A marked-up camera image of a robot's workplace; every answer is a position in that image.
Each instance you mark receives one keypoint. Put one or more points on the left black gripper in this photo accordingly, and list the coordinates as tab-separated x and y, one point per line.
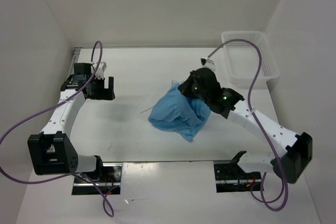
105	93

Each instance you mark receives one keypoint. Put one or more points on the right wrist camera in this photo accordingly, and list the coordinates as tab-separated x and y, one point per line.
208	63

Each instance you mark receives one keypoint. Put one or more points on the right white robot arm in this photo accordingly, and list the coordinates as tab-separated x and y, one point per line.
290	152

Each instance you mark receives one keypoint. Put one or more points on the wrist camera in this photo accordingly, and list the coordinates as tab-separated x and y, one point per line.
208	63
99	68

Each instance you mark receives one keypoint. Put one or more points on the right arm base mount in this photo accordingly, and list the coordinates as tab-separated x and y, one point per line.
230	178

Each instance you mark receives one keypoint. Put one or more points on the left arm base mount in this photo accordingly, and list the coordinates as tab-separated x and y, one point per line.
109	182

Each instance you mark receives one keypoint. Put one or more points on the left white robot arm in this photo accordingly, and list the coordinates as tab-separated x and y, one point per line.
51	150

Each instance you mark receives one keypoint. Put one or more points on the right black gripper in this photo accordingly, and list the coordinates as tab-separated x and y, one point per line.
185	87

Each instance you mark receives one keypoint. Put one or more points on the blue shorts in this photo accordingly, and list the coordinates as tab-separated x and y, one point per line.
178	114

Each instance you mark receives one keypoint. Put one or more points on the white plastic basket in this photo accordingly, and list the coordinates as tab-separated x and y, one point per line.
242	59

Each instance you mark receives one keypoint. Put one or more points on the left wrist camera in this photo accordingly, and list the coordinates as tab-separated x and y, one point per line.
99	68

